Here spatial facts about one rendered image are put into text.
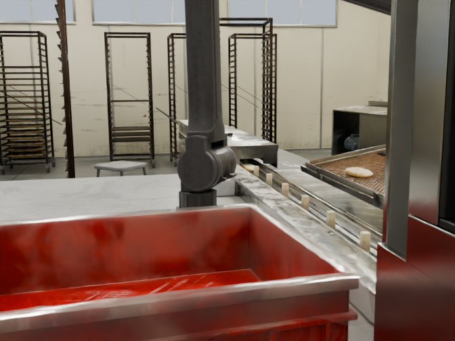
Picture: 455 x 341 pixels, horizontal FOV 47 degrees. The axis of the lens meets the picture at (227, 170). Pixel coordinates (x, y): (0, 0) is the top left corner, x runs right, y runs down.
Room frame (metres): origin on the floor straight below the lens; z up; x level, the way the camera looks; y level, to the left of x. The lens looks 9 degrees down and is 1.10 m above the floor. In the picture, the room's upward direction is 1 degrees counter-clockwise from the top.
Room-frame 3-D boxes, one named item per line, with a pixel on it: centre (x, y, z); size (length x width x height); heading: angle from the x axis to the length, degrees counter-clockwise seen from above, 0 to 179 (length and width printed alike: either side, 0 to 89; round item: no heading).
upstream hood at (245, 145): (2.17, 0.05, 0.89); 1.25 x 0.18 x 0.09; 11
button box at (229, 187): (1.33, 0.02, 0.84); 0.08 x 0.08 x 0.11; 11
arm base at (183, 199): (0.98, 0.06, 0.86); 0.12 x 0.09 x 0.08; 11
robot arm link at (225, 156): (0.98, 0.04, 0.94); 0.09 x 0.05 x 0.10; 66
